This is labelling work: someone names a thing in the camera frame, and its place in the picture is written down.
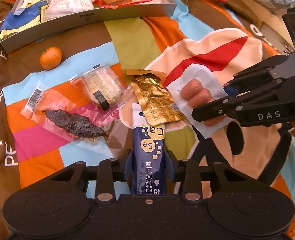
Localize gold foil pouch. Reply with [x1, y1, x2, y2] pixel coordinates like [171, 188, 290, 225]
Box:
[126, 69, 184, 126]

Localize white translucent snack bag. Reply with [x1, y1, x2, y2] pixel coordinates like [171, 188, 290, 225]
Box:
[44, 0, 94, 21]

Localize wooden bed frame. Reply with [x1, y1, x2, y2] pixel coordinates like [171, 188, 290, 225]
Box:
[227, 0, 294, 54]

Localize small orange mandarin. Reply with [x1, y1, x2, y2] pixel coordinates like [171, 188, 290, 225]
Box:
[39, 47, 62, 70]

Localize yellow snack bar packet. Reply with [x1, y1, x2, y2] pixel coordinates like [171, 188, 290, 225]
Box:
[40, 4, 49, 23]

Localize red dried meat snack packet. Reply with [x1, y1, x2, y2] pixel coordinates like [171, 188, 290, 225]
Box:
[92, 0, 159, 9]

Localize packaged sausages white wrapper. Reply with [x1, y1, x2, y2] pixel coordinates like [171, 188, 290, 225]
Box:
[164, 63, 232, 139]

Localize clear packet pale crackers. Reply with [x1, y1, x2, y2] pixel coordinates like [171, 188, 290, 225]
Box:
[69, 63, 132, 112]

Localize grey tray with frog drawing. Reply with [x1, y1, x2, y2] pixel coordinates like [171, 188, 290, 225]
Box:
[0, 0, 177, 53]

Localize dark dried fish packet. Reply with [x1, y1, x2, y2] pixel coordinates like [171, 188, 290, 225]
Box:
[21, 81, 128, 158]

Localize blue calcium tablet sachet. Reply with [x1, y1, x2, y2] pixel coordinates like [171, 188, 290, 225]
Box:
[132, 103, 166, 195]

